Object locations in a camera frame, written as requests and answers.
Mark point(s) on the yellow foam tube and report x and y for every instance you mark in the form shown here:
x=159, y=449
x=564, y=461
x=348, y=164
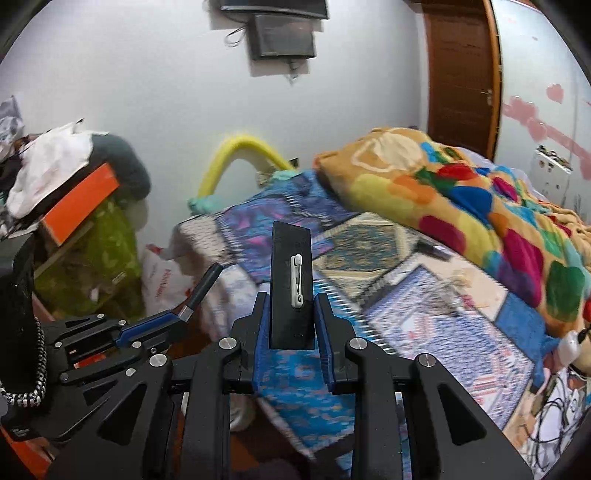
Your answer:
x=231, y=147

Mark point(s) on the orange cardboard box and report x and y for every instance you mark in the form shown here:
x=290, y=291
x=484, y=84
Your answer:
x=78, y=203

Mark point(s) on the black badge with white pin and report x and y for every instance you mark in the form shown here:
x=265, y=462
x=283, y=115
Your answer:
x=284, y=314

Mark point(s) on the green patterned bag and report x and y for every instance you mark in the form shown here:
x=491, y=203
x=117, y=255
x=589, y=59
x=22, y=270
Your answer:
x=101, y=258

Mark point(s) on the white crumpled cloth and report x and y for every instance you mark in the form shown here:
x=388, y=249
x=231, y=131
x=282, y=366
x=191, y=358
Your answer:
x=51, y=161

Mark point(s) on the teal foam corner pad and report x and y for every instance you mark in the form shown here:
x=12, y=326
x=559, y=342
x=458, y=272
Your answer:
x=205, y=204

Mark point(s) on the colourful spotted blanket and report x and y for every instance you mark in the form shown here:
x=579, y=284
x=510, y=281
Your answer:
x=461, y=198

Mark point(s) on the spotted plush dog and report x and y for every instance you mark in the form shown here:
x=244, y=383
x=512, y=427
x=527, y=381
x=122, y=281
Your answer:
x=575, y=346

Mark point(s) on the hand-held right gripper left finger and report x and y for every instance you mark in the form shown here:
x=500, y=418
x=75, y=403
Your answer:
x=261, y=341

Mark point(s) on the white plastic bag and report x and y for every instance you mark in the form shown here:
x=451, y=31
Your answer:
x=161, y=281

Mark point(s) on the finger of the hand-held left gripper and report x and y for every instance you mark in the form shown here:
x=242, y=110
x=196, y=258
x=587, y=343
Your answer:
x=138, y=360
x=152, y=323

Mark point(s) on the black tube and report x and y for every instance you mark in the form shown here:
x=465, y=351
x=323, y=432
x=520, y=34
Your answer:
x=431, y=249

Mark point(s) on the bunch of keys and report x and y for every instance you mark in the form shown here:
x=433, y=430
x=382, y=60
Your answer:
x=450, y=295

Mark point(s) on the blue patchwork bed cover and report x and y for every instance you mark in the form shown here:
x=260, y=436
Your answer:
x=415, y=314

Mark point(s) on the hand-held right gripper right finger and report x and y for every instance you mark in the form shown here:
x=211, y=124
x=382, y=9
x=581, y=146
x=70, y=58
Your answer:
x=325, y=355

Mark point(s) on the small white cabinet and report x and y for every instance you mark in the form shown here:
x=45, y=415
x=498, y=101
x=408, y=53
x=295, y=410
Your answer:
x=551, y=173

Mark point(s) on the wooden wardrobe with frosted doors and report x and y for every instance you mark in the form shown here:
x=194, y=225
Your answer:
x=545, y=55

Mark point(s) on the black wall television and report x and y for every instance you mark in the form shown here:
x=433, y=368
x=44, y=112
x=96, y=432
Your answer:
x=277, y=8

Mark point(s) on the black silver pen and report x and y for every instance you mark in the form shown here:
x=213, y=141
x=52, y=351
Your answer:
x=203, y=288

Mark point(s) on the brown wooden door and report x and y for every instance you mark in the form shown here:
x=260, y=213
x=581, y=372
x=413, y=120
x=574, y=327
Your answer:
x=457, y=74

